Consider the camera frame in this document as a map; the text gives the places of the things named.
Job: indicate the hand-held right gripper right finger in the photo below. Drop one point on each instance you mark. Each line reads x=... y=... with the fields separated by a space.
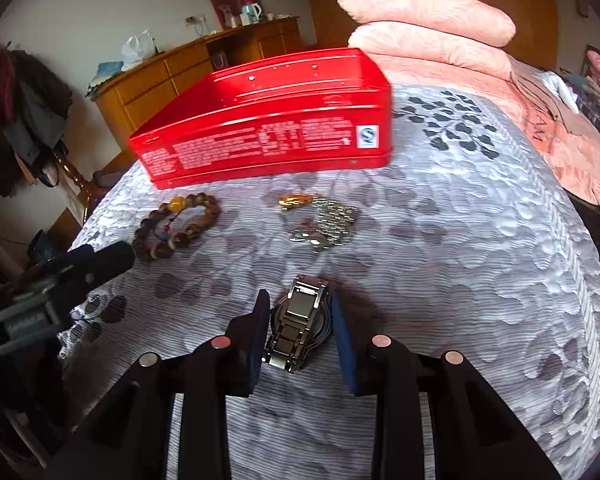
x=344 y=345

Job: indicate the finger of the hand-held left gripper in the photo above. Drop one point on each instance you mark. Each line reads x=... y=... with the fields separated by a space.
x=97 y=262

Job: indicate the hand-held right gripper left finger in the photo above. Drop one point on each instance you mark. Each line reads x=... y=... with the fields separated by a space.
x=257 y=345

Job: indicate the silver metal watch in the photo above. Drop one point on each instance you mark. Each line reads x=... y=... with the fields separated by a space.
x=300 y=320

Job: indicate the red tin box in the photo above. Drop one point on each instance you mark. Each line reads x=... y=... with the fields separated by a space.
x=275 y=130

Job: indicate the white floral bedspread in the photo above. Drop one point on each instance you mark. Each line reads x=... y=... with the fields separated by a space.
x=430 y=285

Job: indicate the gold pendant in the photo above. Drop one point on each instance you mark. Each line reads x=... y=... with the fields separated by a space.
x=296 y=201

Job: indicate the dark coats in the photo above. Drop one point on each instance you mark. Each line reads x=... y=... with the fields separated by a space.
x=30 y=110

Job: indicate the blue cloth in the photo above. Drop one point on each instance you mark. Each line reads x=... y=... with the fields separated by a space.
x=107 y=75

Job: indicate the wooden dresser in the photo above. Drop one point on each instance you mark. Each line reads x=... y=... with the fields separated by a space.
x=170 y=75

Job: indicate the white plastic bag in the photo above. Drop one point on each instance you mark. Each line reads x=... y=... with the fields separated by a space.
x=139 y=49

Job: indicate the white electric kettle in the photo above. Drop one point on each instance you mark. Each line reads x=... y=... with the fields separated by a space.
x=251 y=12

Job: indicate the pink bed sheet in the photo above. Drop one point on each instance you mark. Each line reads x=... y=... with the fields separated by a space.
x=555 y=140

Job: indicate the pink folded quilt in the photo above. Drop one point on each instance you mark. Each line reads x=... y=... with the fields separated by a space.
x=430 y=52
x=420 y=12

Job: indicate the white cloth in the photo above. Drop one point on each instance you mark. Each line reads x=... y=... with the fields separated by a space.
x=557 y=90

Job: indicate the stack of pink pillows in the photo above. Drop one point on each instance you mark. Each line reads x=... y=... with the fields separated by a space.
x=505 y=0

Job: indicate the wall socket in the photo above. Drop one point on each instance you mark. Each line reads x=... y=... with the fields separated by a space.
x=195 y=20

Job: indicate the red picture frame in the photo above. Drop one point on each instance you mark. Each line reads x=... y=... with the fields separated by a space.
x=227 y=10

